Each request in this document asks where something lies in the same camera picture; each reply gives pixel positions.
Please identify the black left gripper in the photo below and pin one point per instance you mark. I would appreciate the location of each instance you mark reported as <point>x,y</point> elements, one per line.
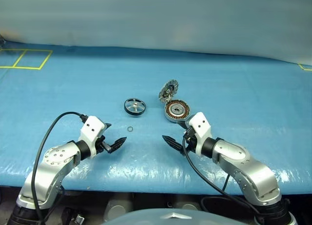
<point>103,143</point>

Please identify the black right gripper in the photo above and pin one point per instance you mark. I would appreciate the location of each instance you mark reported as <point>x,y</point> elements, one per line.
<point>190,142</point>

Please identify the silver motor stator base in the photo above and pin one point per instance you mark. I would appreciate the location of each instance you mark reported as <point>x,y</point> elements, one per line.
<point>170,110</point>

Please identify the black spoked wheel disc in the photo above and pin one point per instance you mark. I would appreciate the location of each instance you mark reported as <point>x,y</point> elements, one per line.
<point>135,106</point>

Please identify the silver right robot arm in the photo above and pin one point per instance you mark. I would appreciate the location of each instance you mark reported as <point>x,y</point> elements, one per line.
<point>243,161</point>

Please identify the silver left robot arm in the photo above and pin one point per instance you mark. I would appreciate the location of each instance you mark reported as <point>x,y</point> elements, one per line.
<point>53,159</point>

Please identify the blue foam table cover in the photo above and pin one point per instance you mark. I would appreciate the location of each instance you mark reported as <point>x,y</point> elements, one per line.
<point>231,93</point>

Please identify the grey rounded housing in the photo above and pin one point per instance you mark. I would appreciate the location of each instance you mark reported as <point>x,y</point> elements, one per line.
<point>118,210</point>
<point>190,206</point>

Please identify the grey robot torso with emblem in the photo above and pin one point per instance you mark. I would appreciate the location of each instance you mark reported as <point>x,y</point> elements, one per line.
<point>170,216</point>

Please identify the pale foam backdrop sheet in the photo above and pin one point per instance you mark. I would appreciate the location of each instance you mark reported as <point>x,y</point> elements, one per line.
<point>156,17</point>

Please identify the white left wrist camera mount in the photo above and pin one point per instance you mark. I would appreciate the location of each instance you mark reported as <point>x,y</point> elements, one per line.
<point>92,127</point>

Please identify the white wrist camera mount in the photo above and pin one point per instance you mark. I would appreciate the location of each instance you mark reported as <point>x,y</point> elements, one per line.
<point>200,123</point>
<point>92,127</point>

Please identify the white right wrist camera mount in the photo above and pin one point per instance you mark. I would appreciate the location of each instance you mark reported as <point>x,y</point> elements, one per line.
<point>200,123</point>

